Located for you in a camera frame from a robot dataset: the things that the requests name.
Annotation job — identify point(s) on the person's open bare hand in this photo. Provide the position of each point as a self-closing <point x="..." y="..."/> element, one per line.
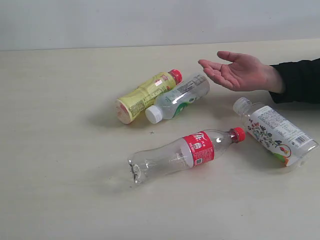
<point x="244" y="73"/>

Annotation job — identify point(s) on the clear cola bottle red label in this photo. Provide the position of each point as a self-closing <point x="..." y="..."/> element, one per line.
<point x="184" y="153"/>

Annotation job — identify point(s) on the yellow bottle red cap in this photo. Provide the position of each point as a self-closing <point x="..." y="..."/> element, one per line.
<point x="129" y="106"/>

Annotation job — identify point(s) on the clear bottle floral label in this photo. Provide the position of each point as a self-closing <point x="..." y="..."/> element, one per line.
<point x="275" y="133"/>

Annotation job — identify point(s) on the clear bottle green label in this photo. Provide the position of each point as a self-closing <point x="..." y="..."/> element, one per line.
<point x="170" y="104"/>

